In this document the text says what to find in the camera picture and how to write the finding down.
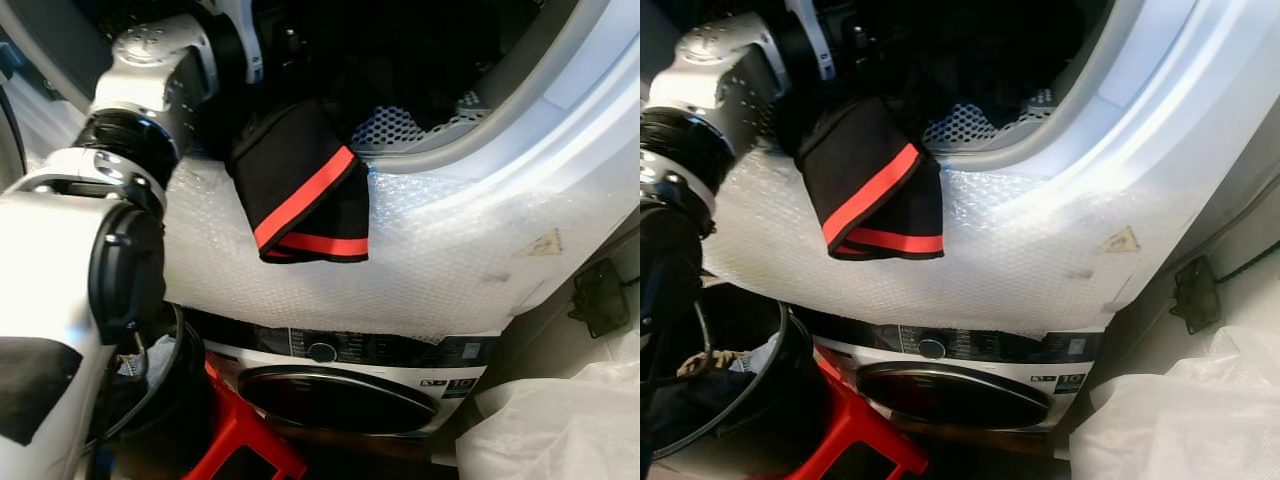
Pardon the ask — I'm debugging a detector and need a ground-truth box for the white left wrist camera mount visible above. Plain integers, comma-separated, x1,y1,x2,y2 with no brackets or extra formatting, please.
214,0,265,85
790,0,839,83

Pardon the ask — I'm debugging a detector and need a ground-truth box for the white drum laundry machine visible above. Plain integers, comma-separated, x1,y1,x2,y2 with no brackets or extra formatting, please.
700,0,1280,337
160,0,641,341

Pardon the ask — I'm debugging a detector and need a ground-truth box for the red plastic stool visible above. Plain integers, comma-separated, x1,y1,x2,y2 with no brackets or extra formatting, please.
183,358,309,480
784,346,931,480

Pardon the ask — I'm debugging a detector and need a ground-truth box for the white washer with dark door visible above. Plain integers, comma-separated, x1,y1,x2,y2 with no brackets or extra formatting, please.
188,308,503,443
800,305,1105,435

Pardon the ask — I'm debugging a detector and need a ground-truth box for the white plastic bag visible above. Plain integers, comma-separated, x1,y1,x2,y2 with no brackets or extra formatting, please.
1068,322,1280,480
455,333,641,480

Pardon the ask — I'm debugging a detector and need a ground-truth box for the black garment with red stripes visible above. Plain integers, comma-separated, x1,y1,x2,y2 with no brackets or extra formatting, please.
795,95,946,262
226,98,372,266

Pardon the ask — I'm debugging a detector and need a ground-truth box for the dark blue cloth with cord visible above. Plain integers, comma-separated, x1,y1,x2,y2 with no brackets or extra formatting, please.
645,340,776,456

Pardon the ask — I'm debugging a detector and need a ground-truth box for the black wall socket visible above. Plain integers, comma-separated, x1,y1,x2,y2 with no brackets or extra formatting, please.
568,257,633,340
1171,254,1228,335

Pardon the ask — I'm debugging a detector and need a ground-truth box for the black round laundry basket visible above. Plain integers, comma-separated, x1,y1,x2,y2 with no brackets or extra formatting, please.
640,282,817,463
88,300,208,453

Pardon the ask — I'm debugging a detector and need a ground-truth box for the clear bubble wrap sheet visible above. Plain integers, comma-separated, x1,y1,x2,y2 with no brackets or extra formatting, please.
163,150,641,341
702,148,1216,337

